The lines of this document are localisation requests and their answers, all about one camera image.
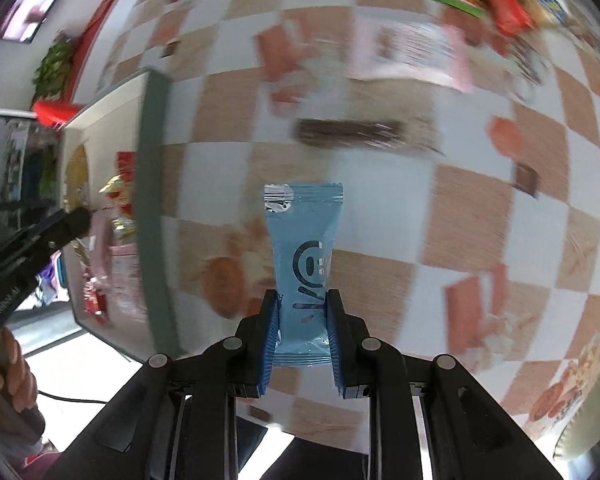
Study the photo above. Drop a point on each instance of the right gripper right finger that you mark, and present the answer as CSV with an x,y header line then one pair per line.
x,y
421,408

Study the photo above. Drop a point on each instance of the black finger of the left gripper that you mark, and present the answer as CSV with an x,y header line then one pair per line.
x,y
27,252

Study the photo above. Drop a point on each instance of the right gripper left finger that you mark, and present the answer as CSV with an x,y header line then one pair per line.
x,y
176,419

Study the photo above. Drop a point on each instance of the blue snack bar packet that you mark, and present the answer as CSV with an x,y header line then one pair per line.
x,y
302,222

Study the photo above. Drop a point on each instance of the person left hand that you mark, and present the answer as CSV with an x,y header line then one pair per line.
x,y
19,414

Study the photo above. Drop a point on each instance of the white storage tray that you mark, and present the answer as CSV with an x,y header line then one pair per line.
x,y
110,164

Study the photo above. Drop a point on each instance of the red plastic stool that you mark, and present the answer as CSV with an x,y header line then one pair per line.
x,y
54,114

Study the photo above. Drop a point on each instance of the checkered tablecloth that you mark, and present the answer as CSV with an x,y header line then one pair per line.
x,y
479,236

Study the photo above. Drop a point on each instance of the dark brown chocolate bar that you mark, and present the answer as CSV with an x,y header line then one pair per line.
x,y
326,133

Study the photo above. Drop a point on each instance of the pink white snack packet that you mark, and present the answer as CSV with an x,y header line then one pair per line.
x,y
383,50

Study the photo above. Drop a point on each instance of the red candy packet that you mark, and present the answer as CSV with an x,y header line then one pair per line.
x,y
510,17

